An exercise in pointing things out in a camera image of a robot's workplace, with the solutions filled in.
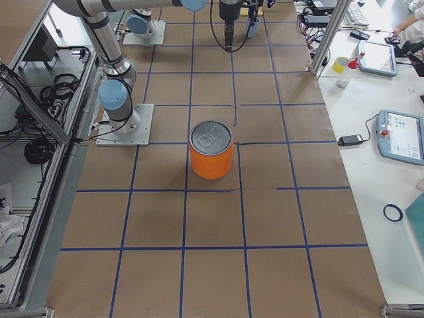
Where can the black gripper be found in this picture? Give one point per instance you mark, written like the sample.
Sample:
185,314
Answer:
227,13

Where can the pale blue plastic cup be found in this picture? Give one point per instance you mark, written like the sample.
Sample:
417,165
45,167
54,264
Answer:
252,25

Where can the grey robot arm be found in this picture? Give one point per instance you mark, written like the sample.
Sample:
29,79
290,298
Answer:
140,23
115,94

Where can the yellow tape roll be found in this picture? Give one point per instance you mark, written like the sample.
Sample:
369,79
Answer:
339,64

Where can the white keyboard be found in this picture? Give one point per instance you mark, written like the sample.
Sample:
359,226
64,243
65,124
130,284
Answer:
355,16

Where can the black smartphone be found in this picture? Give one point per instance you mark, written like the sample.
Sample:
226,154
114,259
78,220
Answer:
359,35

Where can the large orange can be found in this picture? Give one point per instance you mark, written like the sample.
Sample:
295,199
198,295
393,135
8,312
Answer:
211,149

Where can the far teach pendant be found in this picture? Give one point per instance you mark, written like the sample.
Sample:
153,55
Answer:
377,58

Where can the teach pendant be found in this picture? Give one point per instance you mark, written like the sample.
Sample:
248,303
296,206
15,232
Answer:
400,136
377,58

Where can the black laptop power brick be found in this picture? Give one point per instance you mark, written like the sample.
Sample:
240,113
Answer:
350,140

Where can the near teach pendant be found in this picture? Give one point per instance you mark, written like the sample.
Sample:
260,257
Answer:
400,136

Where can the teal box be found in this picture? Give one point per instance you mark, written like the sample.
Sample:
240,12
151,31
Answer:
415,217

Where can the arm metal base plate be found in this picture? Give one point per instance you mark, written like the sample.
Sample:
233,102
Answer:
136,131
158,39

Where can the aluminium frame post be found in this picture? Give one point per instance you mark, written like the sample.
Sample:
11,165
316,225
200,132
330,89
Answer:
330,32

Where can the aluminium side frame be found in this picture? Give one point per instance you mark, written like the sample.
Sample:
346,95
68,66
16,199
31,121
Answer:
43,87

